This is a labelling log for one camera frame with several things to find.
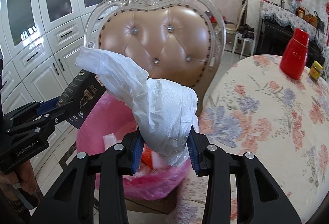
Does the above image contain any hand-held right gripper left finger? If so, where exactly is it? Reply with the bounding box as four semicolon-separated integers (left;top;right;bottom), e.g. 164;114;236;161
29;134;144;224

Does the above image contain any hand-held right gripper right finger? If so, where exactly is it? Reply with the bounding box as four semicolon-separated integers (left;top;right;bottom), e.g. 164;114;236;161
187;129;301;224

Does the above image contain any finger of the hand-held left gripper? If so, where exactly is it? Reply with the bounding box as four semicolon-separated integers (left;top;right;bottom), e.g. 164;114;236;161
5;101;83;137
4;98;62;122

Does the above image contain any orange foam fruit net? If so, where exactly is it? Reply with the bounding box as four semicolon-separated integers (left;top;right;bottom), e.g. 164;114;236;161
142;145;155;166

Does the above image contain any black product box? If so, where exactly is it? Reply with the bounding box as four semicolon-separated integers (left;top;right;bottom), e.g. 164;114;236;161
56;69;106;129

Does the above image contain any pink lined trash bin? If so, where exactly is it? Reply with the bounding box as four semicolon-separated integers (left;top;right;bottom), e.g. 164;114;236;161
76;92;201;200

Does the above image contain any white plastic bag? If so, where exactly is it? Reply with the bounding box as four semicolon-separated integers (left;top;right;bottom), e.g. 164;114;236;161
75;47;199;166

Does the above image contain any person's left hand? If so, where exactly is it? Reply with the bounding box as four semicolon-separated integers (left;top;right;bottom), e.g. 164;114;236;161
17;160;35;190

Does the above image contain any white glass door cabinet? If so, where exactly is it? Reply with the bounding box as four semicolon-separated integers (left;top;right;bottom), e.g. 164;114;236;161
0;0;135;173

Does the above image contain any ornate beige leather chair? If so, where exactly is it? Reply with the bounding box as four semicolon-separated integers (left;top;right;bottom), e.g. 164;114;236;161
84;0;227;117

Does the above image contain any white dining chair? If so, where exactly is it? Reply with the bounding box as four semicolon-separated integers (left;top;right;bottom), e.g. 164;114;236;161
233;2;257;56

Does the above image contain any dark cloth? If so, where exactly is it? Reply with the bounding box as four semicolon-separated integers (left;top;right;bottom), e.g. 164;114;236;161
236;24;255;39

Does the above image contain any red thermos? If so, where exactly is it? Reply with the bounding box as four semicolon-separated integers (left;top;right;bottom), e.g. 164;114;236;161
280;27;310;80

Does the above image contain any black piano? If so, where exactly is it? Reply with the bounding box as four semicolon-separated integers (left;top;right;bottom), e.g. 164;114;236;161
256;18;327;62

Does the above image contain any yellow lid jar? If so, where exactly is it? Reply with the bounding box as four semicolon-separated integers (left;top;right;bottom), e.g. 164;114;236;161
308;61;324;82

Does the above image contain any lace piano cover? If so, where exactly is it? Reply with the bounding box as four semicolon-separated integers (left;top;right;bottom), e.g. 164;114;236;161
260;0;329;42

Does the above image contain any dark handbag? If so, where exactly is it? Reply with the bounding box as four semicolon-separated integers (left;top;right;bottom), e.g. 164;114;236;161
312;10;326;32

